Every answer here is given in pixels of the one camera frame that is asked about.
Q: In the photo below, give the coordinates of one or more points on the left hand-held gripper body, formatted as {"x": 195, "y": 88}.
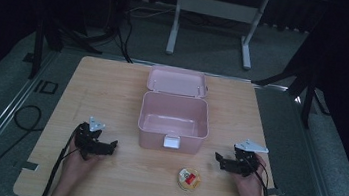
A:
{"x": 88, "y": 139}

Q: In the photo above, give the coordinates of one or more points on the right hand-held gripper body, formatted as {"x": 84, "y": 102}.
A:
{"x": 245, "y": 160}

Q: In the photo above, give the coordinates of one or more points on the pink storage box with lid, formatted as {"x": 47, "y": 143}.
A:
{"x": 174, "y": 118}

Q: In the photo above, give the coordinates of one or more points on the person's right hand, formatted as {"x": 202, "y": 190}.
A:
{"x": 250, "y": 184}

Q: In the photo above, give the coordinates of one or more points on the person's left hand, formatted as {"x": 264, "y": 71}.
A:
{"x": 78, "y": 163}

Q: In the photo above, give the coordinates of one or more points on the grey tape strip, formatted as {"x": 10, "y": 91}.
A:
{"x": 27, "y": 165}
{"x": 275, "y": 192}

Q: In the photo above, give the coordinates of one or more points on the black metal stand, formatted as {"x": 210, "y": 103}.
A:
{"x": 38, "y": 47}
{"x": 309, "y": 94}

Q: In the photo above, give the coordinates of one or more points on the white metal desk frame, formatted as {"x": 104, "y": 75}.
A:
{"x": 219, "y": 7}

